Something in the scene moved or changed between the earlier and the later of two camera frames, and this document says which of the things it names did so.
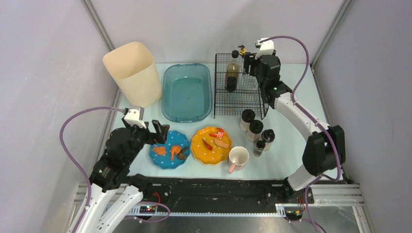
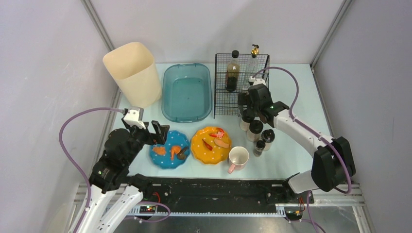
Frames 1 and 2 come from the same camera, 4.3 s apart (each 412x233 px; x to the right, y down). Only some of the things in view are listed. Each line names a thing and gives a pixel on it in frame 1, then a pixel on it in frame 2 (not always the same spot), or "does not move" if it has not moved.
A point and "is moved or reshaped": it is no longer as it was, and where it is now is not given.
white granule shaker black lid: x=248 y=116 does not move
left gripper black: x=153 y=135 does not move
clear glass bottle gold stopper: x=247 y=82 is moved or reshaped
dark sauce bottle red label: x=232 y=73 does not move
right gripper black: x=251 y=64 → x=250 y=107
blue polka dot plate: x=174 y=138 does not move
